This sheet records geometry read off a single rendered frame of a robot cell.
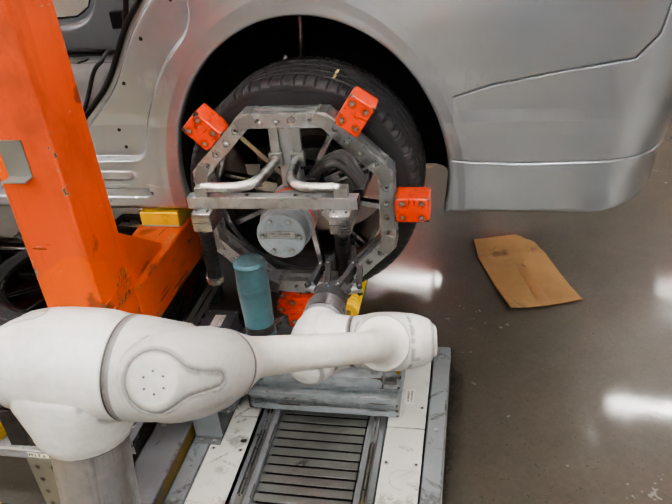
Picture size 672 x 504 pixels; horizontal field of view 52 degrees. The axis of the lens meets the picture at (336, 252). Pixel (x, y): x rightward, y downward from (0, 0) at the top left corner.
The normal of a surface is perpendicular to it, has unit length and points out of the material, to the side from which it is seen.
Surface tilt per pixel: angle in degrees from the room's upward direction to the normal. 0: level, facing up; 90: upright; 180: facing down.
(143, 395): 54
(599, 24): 90
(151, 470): 0
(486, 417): 0
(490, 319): 0
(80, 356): 42
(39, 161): 90
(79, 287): 90
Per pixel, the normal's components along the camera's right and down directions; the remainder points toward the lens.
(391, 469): -0.08, -0.86
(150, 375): -0.07, -0.04
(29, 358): -0.29, -0.22
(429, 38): -0.18, 0.51
